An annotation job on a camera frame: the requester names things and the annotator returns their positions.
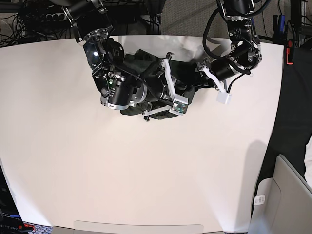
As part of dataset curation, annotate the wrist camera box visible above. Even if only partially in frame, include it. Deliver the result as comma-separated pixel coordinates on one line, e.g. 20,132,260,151
216,92,232,104
169,95,188,116

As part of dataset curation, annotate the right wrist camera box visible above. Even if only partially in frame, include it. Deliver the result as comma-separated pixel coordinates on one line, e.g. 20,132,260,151
169,95,188,116

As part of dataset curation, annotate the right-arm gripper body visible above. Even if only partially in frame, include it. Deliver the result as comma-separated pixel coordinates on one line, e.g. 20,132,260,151
142,51,180,122

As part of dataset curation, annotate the green long-sleeve shirt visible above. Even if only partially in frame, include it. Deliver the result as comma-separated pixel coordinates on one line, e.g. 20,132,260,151
120,49,214,116

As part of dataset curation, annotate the red clamp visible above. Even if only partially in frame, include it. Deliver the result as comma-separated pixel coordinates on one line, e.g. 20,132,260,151
286,39,295,65

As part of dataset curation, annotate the black box with text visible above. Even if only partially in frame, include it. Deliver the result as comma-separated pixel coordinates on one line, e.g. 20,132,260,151
0,169,23,234

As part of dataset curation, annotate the beige plastic bin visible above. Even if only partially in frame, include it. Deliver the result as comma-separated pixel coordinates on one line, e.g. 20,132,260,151
248,155,312,234

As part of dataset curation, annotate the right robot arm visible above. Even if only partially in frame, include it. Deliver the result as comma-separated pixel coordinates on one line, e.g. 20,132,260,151
56,0,188,120

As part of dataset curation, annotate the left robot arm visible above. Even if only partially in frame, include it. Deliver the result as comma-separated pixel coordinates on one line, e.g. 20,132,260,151
194,0,262,94

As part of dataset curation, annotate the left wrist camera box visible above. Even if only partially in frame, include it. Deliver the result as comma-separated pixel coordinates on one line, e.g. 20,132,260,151
216,92,232,104

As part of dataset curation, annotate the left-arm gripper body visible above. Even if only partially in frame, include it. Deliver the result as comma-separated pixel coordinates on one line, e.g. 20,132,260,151
195,59,239,93

